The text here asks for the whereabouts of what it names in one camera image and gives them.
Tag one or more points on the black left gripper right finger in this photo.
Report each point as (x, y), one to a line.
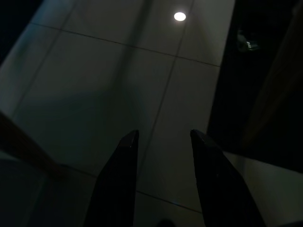
(217, 184)

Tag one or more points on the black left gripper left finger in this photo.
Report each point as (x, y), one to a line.
(116, 184)

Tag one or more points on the black cabinet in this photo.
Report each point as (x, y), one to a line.
(236, 94)

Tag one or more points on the light wooden table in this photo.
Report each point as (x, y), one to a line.
(28, 146)

